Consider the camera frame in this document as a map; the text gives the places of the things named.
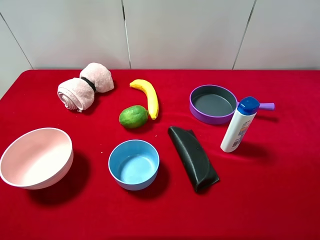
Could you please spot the white bottle blue cap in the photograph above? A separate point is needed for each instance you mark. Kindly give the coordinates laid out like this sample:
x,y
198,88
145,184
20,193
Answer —
x,y
239,124

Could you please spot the yellow banana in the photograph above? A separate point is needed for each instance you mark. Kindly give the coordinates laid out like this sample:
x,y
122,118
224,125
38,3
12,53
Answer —
x,y
152,98

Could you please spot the green lime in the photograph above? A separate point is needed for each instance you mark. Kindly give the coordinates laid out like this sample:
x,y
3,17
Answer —
x,y
133,117

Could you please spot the blue bowl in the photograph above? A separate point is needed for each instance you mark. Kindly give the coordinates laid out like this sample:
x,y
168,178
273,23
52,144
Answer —
x,y
134,164

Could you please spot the purple toy frying pan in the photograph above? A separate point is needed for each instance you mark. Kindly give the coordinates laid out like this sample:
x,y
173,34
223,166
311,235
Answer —
x,y
216,105

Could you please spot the black glasses case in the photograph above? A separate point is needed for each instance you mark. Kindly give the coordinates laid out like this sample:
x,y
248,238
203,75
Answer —
x,y
195,161

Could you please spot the rolled pink towel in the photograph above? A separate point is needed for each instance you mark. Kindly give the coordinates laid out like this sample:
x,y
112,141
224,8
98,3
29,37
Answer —
x,y
78,93

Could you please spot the pink bowl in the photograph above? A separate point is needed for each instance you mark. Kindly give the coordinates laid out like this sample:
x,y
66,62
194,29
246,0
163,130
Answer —
x,y
38,159

